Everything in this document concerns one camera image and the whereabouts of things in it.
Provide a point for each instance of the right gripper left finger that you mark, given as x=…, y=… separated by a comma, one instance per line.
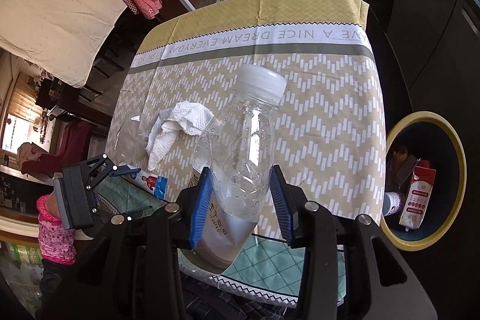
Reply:
x=176, y=225

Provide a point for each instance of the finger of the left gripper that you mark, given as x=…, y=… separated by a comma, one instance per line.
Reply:
x=138, y=212
x=124, y=170

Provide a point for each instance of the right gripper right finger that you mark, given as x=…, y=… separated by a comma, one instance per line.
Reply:
x=309, y=226

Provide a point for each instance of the white blue wrapper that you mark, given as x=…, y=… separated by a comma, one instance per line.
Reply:
x=156, y=185

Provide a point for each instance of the clear plastic bottle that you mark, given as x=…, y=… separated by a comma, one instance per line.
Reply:
x=237, y=147

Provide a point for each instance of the red white milk carton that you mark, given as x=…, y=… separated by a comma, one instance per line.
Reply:
x=419, y=194

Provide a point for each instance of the white supplement bottle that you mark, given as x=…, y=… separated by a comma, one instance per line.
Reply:
x=392, y=203

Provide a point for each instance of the yellow rimmed trash bin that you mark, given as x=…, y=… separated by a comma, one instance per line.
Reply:
x=425, y=136

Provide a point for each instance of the hand in pink sleeve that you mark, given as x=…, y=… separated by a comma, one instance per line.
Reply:
x=48, y=209

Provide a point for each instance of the patterned tablecloth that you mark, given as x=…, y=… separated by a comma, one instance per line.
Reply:
x=329, y=127

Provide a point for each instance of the white hanging cloth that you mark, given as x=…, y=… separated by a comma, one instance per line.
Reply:
x=61, y=36

